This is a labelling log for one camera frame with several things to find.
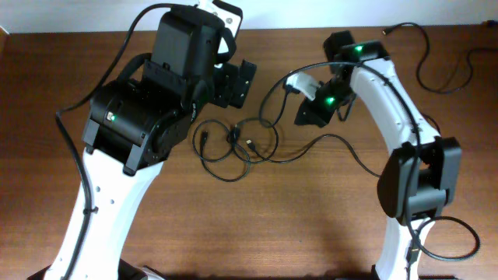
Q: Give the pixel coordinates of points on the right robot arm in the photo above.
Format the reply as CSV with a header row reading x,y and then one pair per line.
x,y
420,176

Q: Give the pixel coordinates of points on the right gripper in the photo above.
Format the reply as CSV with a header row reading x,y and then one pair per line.
x,y
311,113

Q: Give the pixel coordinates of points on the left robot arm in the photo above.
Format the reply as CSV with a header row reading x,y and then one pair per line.
x,y
135,121

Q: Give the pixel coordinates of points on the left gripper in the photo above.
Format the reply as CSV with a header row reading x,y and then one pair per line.
x,y
235,83

